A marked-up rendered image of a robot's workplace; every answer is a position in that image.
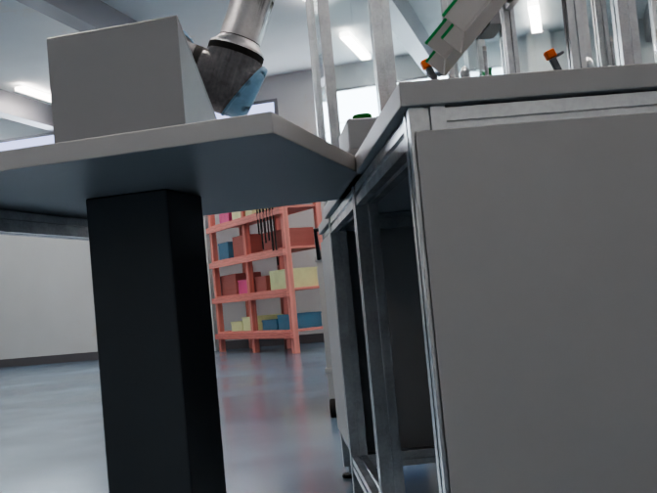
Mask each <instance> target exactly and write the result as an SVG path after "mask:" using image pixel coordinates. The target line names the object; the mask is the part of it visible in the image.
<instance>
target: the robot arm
mask: <svg viewBox="0 0 657 493"><path fill-rule="evenodd" d="M274 3H275V0H230V3H229V6H228V10H227V13H226V16H225V19H224V21H223V24H222V27H221V30H220V33H219V34H218V35H217V36H215V37H213V38H211V39H210V40H209V42H208V46H207V48H205V47H202V46H199V45H197V44H195V43H194V40H193V39H192V38H191V37H190V36H189V34H188V33H187V32H186V31H185V30H184V29H183V31H184V33H185V36H186V38H187V41H188V44H189V46H190V49H191V51H192V54H193V57H194V59H195V62H196V64H197V69H198V71H199V74H200V76H201V79H202V82H203V84H204V87H205V89H206V92H207V95H208V97H209V100H210V102H211V105H212V108H213V109H214V112H217V113H220V114H221V115H223V116H224V115H226V116H229V117H234V116H241V115H247V114H248V113H249V111H250V109H251V107H252V105H253V103H254V101H255V99H256V96H257V94H258V92H259V90H260V88H261V86H262V83H263V81H264V79H265V77H266V75H267V72H268V70H267V69H266V68H265V67H262V65H263V62H264V56H263V54H262V52H261V50H260V46H261V43H262V40H263V37H264V33H265V30H266V27H267V24H268V21H269V18H270V16H271V12H272V9H273V6H274Z"/></svg>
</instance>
